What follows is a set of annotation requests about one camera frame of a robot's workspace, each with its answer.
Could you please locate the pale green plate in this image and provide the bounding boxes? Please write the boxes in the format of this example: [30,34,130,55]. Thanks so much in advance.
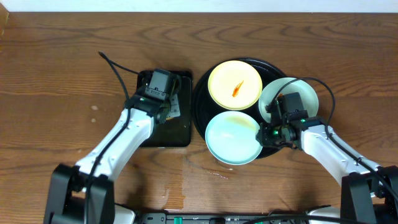
[258,77,318,123]

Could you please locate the black round tray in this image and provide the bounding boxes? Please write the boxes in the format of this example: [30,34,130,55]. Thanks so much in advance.
[191,57,297,160]

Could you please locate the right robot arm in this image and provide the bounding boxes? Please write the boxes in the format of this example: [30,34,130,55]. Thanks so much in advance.
[256,106,397,223]

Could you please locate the black rectangular tray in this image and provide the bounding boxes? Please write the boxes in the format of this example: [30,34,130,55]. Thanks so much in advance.
[141,70,193,147]

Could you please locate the yellow plate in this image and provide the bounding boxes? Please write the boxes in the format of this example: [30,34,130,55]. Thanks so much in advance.
[208,60,262,111]

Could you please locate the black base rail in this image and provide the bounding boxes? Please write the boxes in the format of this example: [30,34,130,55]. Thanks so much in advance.
[133,212,312,224]

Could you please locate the light blue plate front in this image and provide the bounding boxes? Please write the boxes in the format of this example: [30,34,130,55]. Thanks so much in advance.
[205,111,262,166]

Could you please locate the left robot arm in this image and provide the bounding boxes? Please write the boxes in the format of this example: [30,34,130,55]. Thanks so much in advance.
[44,93,180,223]

